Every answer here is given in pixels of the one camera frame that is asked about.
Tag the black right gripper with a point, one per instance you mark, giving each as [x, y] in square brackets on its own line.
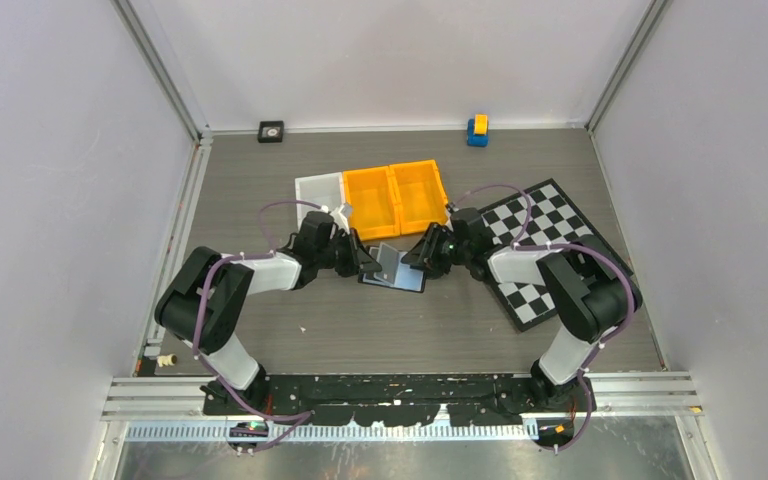
[422, 254]

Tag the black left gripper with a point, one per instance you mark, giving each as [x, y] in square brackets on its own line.
[359, 259]

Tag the dark grey credit card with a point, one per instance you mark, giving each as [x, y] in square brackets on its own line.
[389, 259]

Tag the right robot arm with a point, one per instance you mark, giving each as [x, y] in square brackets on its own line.
[592, 295]

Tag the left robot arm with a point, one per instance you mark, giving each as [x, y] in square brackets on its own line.
[202, 304]

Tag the orange plastic bin left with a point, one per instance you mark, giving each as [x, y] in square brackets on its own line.
[371, 194]

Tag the orange plastic bin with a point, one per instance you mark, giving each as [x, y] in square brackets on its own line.
[371, 194]
[422, 196]

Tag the orange plastic bin right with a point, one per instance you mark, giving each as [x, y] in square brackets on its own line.
[422, 196]

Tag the white plastic bin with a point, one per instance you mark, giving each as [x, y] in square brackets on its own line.
[314, 192]

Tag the blue toy car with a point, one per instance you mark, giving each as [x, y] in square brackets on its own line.
[474, 139]

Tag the yellow toy block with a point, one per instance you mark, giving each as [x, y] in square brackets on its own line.
[480, 124]

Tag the small black square box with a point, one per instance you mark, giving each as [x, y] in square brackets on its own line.
[270, 131]

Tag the small beige plastic piece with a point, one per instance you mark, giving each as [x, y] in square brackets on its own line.
[164, 361]

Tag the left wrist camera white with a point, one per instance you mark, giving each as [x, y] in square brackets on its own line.
[341, 216]

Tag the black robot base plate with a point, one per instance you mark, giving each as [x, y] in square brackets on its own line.
[399, 400]

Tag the aluminium frame rail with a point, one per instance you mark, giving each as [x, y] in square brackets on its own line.
[171, 409]

